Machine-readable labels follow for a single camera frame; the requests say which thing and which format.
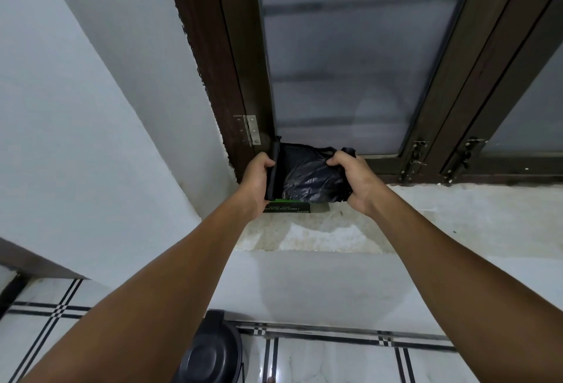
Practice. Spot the silver window hinge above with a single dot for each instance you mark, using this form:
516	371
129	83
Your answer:
250	130

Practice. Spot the black garbage bag roll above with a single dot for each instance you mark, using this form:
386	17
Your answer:
303	176

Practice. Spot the person's left hand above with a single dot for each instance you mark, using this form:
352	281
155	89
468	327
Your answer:
254	178

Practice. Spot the frosted glass window pane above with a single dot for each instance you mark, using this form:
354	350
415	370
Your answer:
530	109
347	52

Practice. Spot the person's right hand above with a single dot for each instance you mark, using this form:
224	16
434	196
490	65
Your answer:
361	184

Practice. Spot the black green label box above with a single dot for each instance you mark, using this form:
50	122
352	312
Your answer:
290	207

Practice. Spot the person's left thumb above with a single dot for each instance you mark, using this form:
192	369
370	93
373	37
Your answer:
265	163

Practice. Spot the black trash bin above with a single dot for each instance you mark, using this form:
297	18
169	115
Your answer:
211	352

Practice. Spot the dark brown window frame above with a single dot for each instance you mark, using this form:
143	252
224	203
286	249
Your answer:
444	87

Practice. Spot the metal window latch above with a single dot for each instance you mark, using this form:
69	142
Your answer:
462	160
415	160

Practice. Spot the person's left forearm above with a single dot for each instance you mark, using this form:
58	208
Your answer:
145	299

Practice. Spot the person's right thumb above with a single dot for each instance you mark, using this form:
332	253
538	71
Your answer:
335	161

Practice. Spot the person's right forearm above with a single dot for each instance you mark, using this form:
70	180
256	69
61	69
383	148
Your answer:
462	290

